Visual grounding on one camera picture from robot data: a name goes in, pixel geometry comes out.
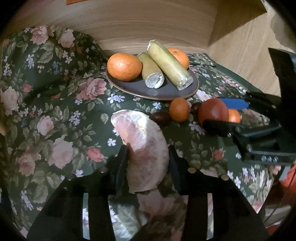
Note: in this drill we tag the red tomato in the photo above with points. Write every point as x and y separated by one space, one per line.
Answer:
213 109

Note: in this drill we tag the long sugarcane piece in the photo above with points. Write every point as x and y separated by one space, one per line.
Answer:
171 67

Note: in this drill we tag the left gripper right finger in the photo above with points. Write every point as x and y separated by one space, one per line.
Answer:
234 217

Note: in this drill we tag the dark brown round plate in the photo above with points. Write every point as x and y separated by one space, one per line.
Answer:
167 91

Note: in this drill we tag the large orange mandarin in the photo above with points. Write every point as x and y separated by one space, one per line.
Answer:
124 67

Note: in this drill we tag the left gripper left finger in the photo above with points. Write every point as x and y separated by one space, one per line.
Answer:
61 217

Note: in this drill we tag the small orange kumquat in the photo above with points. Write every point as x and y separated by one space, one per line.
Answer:
234 116
179 110

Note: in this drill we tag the floral dark green cloth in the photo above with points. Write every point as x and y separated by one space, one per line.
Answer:
56 105

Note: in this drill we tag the peeled pink pomelo segment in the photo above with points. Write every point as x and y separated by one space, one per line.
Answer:
148 150

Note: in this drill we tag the orange sticky note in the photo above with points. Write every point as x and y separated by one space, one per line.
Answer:
68 2

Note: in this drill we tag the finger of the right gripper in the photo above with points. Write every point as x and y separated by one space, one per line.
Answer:
223 129
242 101

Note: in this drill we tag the medium orange mandarin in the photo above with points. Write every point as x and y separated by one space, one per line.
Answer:
180 56

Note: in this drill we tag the short sugarcane piece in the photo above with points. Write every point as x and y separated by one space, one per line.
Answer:
151 73

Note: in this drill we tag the dark red jujube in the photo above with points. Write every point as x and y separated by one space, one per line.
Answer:
161 118

